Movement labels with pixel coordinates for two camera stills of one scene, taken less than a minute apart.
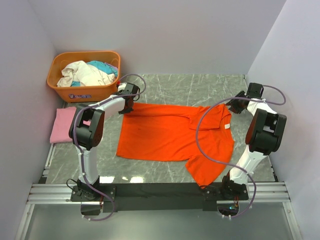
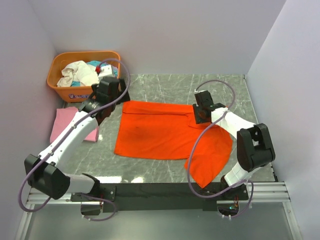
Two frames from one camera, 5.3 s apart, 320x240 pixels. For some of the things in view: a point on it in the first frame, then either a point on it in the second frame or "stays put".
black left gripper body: (128, 110) → (122, 86)
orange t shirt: (168, 132) stays put
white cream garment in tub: (86, 74) stays put
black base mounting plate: (185, 197) stays put
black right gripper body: (236, 105) → (198, 119)
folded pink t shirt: (60, 131) stays put
